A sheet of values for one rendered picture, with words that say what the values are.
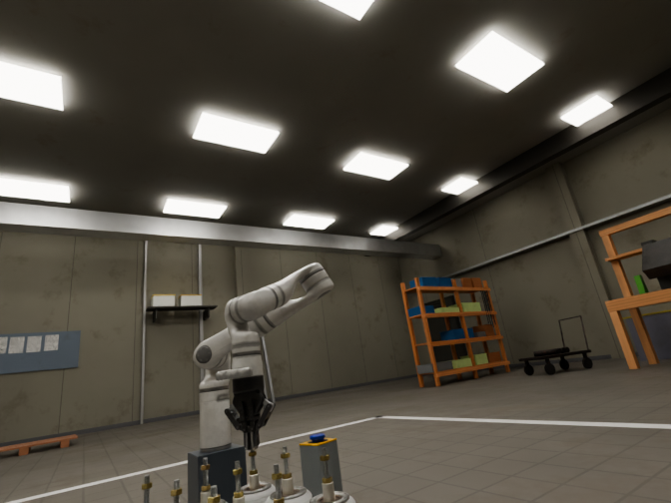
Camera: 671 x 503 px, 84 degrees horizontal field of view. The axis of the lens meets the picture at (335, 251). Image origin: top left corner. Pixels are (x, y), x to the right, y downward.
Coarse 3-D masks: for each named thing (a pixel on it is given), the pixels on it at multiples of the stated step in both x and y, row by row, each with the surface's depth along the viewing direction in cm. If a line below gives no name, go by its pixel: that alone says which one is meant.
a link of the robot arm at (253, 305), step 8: (264, 288) 102; (240, 296) 95; (248, 296) 94; (256, 296) 95; (264, 296) 98; (272, 296) 101; (232, 304) 95; (240, 304) 93; (248, 304) 92; (256, 304) 94; (264, 304) 97; (272, 304) 100; (232, 312) 94; (240, 312) 93; (248, 312) 92; (256, 312) 93; (264, 312) 96; (240, 320) 95; (248, 320) 94
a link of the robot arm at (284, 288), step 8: (312, 264) 120; (320, 264) 122; (296, 272) 114; (304, 272) 117; (312, 272) 119; (280, 280) 110; (288, 280) 110; (296, 280) 112; (304, 280) 119; (272, 288) 103; (280, 288) 105; (288, 288) 107; (280, 296) 104; (288, 296) 106; (280, 304) 104
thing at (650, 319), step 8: (656, 312) 583; (664, 312) 577; (632, 320) 610; (648, 320) 593; (656, 320) 584; (664, 320) 576; (632, 328) 609; (648, 328) 592; (656, 328) 584; (664, 328) 576; (632, 336) 609; (656, 336) 583; (664, 336) 575; (640, 344) 599; (656, 344) 583; (664, 344) 574; (640, 352) 599; (656, 352) 582; (664, 352) 574
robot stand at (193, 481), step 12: (192, 456) 112; (204, 456) 107; (216, 456) 109; (228, 456) 110; (240, 456) 112; (192, 468) 111; (216, 468) 108; (228, 468) 109; (192, 480) 110; (216, 480) 107; (228, 480) 108; (192, 492) 109; (228, 492) 107
